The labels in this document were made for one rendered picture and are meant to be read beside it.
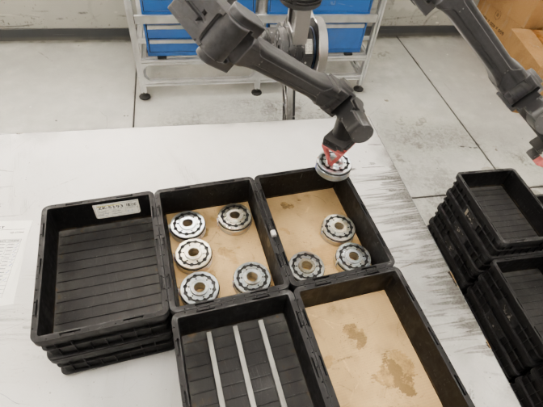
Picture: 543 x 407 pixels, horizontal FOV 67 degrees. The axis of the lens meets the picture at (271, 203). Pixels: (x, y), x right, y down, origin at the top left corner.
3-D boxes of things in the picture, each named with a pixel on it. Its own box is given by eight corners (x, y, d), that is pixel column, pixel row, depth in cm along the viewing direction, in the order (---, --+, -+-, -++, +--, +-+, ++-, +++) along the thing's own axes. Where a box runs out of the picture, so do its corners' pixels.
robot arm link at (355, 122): (340, 73, 99) (314, 98, 103) (355, 102, 92) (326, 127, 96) (368, 98, 106) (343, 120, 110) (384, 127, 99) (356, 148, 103)
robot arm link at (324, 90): (229, -7, 68) (191, 42, 73) (242, 16, 66) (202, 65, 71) (348, 75, 102) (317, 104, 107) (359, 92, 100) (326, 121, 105)
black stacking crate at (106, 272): (56, 232, 122) (43, 207, 113) (157, 216, 129) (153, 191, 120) (48, 362, 98) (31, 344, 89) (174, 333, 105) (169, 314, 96)
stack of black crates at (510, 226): (420, 231, 220) (456, 172, 186) (470, 225, 225) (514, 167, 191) (454, 298, 195) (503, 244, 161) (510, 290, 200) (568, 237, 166)
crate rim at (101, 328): (44, 211, 115) (41, 206, 113) (154, 195, 122) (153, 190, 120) (32, 348, 90) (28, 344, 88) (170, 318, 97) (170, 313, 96)
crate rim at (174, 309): (154, 195, 122) (153, 190, 120) (252, 181, 129) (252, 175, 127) (170, 318, 97) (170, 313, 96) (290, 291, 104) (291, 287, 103)
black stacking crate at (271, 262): (159, 216, 129) (154, 191, 120) (250, 201, 136) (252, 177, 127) (175, 333, 105) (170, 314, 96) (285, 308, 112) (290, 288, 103)
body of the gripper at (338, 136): (359, 136, 115) (367, 115, 109) (341, 153, 109) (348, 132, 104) (340, 125, 117) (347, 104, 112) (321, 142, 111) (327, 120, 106)
